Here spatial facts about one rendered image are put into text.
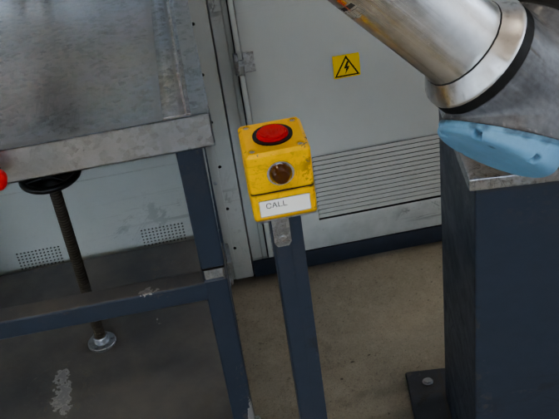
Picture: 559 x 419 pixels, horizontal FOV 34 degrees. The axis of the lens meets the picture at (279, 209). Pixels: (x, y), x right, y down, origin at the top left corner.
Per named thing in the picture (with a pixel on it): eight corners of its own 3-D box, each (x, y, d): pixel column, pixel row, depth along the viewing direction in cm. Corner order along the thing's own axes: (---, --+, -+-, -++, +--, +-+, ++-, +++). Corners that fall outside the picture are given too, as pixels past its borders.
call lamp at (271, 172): (297, 187, 111) (294, 164, 109) (269, 193, 111) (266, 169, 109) (295, 181, 112) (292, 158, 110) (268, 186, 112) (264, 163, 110)
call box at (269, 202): (318, 214, 115) (309, 144, 110) (255, 225, 115) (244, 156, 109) (307, 179, 122) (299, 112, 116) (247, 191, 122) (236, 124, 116)
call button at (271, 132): (292, 147, 112) (290, 135, 111) (259, 153, 112) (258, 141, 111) (286, 131, 115) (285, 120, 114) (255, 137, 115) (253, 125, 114)
